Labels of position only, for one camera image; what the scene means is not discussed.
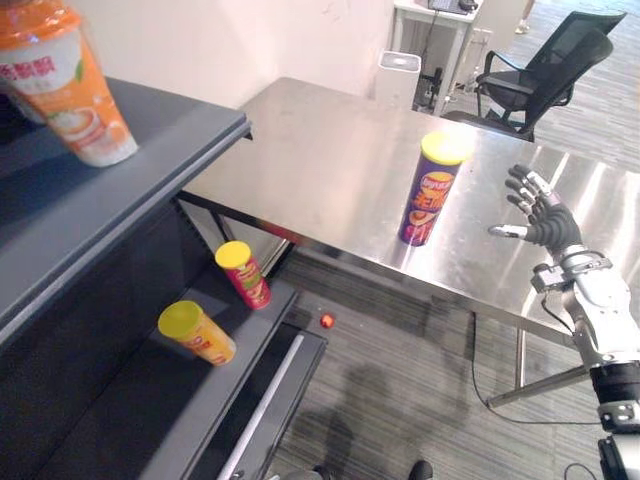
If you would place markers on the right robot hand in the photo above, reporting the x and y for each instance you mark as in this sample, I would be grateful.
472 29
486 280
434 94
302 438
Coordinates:
549 220

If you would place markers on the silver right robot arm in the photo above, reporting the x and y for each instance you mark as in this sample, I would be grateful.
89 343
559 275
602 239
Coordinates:
597 320

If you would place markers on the purple chips can yellow lid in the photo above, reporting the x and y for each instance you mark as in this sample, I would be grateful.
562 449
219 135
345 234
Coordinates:
429 200

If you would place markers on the red chips can yellow lid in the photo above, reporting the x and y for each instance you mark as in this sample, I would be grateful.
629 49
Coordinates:
246 276

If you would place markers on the orange chips can yellow lid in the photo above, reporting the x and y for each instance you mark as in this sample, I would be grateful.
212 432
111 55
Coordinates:
197 334

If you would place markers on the dark grey shelf unit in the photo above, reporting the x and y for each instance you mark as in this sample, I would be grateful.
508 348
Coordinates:
125 280

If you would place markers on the black mesh office chair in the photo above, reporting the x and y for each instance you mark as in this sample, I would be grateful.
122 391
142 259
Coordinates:
537 75

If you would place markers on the stainless steel table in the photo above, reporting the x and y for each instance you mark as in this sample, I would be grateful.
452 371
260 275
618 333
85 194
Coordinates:
400 200

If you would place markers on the white air purifier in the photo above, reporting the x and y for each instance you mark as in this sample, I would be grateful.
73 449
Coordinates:
396 80

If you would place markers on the white desk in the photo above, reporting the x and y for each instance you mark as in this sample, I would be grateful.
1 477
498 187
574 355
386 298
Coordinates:
440 30

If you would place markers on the small red ball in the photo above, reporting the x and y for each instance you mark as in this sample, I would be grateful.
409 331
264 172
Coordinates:
327 320

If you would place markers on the orange milk tea cup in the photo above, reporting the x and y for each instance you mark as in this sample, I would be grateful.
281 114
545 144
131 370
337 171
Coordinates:
75 85

